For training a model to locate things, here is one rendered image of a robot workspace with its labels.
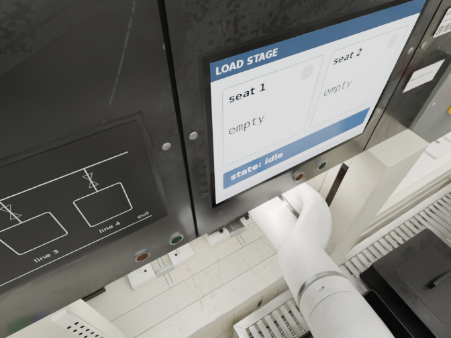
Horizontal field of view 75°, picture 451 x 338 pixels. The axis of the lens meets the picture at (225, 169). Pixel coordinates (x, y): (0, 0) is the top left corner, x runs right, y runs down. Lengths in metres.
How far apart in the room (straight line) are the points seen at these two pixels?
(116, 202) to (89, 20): 0.17
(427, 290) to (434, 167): 0.55
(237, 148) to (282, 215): 0.36
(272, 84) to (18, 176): 0.23
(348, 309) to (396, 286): 0.70
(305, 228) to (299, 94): 0.30
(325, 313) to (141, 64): 0.37
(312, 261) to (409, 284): 0.67
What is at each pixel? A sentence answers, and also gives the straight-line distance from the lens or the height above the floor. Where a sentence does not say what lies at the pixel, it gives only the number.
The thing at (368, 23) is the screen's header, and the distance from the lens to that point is 0.38.
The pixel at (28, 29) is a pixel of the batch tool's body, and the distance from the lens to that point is 0.21.
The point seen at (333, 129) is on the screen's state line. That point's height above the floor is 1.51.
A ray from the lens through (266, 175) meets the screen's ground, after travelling 0.43.
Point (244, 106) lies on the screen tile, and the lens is 0.31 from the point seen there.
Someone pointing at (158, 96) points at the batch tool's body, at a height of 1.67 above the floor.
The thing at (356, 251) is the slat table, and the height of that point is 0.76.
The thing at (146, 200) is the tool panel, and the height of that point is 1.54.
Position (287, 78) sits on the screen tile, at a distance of 0.32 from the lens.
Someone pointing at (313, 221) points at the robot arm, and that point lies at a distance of 0.60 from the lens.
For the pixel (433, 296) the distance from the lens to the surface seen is 1.18.
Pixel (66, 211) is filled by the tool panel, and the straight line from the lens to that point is 0.31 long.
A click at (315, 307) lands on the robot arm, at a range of 0.46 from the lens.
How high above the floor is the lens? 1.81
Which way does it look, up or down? 50 degrees down
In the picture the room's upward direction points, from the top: straight up
